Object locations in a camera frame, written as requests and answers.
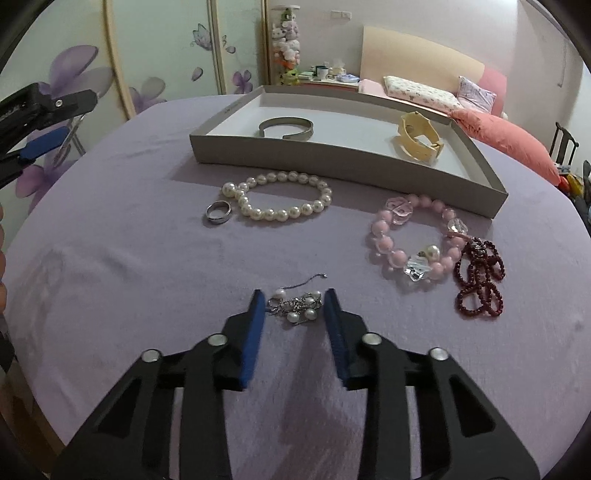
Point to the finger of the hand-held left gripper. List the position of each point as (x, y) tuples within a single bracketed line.
[(51, 104), (44, 143)]

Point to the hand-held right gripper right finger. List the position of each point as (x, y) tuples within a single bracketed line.
[(337, 337)]

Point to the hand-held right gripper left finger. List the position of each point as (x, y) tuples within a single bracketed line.
[(251, 341)]

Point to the grey cardboard tray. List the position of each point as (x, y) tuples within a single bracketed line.
[(351, 124)]

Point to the person's left hand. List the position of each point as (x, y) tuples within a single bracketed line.
[(2, 281)]

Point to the flower print wardrobe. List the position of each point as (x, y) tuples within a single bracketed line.
[(161, 46)]

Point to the cream yellow bangle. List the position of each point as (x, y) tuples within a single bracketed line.
[(415, 147)]

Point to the plush toy display tube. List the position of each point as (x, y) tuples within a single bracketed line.
[(285, 41)]

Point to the white patterned pillow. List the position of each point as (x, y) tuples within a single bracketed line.
[(415, 92)]

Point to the coral pink pillow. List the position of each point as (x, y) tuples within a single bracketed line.
[(508, 138)]

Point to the white mug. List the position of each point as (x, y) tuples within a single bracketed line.
[(322, 71)]

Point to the tissue box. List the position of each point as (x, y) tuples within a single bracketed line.
[(339, 70)]

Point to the lilac small pillow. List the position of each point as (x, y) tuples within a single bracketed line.
[(475, 94)]

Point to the colourful bundle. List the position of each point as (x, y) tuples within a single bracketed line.
[(572, 182)]

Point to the beige headboard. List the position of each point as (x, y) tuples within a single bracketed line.
[(415, 50)]

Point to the dark wooden chair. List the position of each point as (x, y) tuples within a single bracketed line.
[(559, 138)]

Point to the pink cushion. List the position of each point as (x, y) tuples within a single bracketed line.
[(494, 83)]

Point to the white wall switch plate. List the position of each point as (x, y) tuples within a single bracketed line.
[(340, 15)]

